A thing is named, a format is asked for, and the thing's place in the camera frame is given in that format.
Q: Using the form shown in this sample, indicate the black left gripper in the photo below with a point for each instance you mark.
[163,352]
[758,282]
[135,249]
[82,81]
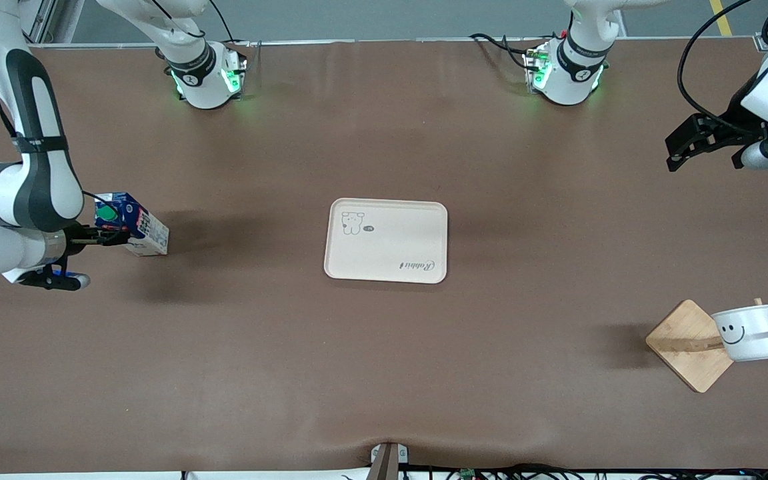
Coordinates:
[734,120]

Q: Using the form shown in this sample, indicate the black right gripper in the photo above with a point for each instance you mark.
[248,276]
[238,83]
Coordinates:
[78,240]

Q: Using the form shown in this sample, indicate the blue white milk carton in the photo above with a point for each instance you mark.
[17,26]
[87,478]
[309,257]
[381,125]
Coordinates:
[140,230]

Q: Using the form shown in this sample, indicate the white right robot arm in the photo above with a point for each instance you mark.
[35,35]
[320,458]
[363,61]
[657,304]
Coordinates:
[37,186]

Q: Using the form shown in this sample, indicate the wooden cup rack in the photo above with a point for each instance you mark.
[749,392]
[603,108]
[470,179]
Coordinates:
[687,346]

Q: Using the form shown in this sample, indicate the beige plastic tray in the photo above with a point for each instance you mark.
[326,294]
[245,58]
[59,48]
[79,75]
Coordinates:
[390,246]

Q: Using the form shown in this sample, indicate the brown table cover sheet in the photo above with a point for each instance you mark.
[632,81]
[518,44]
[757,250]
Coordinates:
[384,366]

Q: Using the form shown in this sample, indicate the small green circuit board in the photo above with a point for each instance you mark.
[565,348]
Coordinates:
[468,474]

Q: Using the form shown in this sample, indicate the metal bracket with wooden post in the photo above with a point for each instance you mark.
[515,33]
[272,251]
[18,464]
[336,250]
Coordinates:
[387,463]

